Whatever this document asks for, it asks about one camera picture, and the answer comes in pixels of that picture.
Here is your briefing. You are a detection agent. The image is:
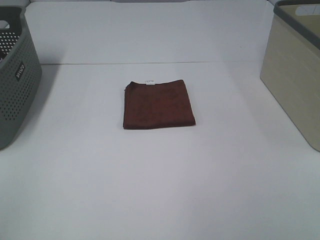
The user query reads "grey perforated plastic basket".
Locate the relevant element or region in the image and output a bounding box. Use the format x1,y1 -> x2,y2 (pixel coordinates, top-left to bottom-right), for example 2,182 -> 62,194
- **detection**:
0,5 -> 42,149

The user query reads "beige plastic basket grey rim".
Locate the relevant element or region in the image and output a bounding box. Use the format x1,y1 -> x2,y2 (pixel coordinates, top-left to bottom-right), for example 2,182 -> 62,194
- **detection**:
260,0 -> 320,151

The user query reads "brown towel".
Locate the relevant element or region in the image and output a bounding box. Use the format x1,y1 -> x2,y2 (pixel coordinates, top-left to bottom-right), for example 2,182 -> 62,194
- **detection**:
123,79 -> 196,130

